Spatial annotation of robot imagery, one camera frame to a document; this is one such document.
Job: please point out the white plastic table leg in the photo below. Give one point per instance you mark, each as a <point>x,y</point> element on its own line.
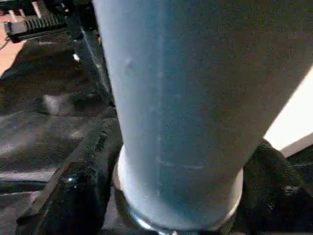
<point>183,98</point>

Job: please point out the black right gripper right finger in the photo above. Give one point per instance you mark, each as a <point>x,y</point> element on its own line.
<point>274,195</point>

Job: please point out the black glossy mat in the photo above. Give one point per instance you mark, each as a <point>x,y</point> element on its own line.
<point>36,122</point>

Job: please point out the white upturned plastic table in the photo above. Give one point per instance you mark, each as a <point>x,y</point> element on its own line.
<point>293,127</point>

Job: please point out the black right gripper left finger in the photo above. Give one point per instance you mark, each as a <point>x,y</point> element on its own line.
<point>73,191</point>

